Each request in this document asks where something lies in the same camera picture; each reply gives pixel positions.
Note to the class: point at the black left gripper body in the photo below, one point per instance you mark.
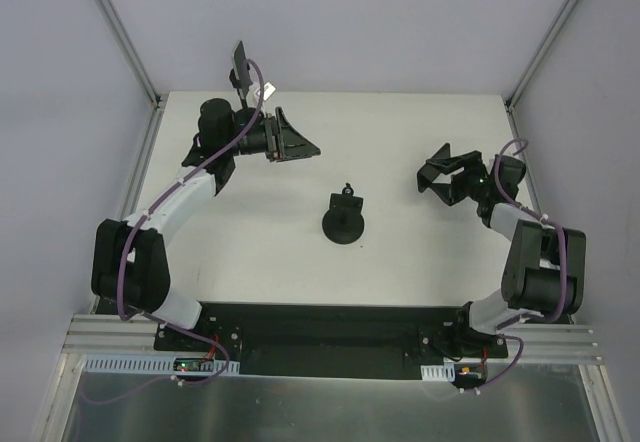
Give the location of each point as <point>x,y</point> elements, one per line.
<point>272,138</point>

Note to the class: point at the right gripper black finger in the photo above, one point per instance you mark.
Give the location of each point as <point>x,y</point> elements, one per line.
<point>442,190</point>
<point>444,163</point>

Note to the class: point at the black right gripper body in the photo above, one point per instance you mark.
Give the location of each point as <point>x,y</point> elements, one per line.
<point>458,180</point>

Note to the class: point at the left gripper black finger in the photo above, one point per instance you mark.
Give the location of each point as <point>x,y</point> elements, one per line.
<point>293,146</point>
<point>283,127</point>

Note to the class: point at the black smartphone silver edge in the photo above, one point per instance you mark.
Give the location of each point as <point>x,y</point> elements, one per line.
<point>241,62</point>

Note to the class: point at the black clamp phone stand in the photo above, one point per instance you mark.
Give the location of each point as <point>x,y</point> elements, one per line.
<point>343,222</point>

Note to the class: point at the black round-base phone stand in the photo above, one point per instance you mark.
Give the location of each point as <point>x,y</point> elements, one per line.
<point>241,97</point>

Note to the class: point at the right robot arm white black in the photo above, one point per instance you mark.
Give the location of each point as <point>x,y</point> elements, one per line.
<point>544,274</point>

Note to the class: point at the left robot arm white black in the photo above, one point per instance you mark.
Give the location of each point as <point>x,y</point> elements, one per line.
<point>130,264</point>

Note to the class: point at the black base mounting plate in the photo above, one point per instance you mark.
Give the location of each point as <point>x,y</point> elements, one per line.
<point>354,363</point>

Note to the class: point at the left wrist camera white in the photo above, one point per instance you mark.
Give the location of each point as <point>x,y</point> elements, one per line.
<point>262,91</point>

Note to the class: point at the white slotted cable duct right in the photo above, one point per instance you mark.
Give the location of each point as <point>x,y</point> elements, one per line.
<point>444,372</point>

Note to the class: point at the white slotted cable duct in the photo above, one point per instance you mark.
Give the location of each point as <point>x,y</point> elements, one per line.
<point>159,365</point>
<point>444,372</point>

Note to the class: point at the aluminium corner frame post left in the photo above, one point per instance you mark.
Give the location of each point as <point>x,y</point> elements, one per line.
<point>122,38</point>

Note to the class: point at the aluminium corner frame post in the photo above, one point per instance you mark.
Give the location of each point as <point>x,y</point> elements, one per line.
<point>542,51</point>
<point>122,38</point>

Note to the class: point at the aluminium corner frame post right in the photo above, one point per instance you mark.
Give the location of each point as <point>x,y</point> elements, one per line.
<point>542,51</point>

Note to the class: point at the aluminium front rail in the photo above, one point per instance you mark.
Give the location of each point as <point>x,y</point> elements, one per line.
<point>553,344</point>

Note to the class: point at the white slotted cable duct left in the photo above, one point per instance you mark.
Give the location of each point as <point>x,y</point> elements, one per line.
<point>159,365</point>

